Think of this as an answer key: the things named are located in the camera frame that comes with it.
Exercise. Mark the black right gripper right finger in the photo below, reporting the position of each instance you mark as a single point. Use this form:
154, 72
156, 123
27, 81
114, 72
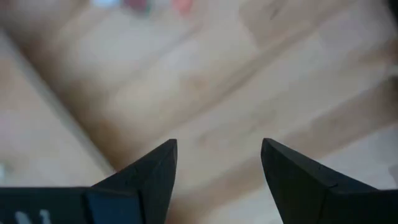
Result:
295, 186

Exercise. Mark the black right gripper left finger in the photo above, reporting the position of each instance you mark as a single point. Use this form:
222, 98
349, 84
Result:
155, 186

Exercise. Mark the small blue bottle red pills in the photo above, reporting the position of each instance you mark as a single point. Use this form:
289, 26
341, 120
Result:
136, 4

